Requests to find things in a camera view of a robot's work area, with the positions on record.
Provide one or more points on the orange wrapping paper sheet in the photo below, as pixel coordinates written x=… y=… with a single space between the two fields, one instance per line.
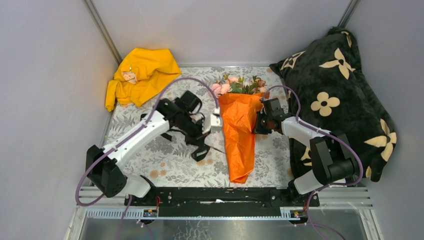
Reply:
x=239 y=113

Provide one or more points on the floral patterned tablecloth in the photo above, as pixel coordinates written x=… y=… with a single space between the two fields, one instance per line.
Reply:
x=168 y=163

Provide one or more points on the yellow cloth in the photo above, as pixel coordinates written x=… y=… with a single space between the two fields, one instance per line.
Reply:
x=141 y=75

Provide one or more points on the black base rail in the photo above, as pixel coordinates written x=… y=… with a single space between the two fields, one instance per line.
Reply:
x=209 y=202

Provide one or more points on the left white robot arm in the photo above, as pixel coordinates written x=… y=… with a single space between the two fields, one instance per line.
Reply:
x=105 y=165

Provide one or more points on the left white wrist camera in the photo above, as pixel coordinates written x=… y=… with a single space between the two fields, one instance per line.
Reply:
x=212 y=121

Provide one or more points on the pink fake flower bunch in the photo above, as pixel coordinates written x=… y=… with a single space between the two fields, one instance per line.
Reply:
x=241 y=85

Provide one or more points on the pink fake flower stem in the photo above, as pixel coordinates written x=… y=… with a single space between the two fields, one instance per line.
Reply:
x=220 y=87

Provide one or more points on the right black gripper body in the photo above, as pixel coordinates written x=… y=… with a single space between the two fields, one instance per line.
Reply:
x=262 y=125

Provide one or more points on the black floral plush blanket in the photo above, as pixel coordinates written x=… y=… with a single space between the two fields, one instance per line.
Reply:
x=327 y=89

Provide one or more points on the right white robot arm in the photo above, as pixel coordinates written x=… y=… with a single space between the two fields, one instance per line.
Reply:
x=330 y=153

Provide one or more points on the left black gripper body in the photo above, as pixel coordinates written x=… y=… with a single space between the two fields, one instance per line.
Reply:
x=194 y=131

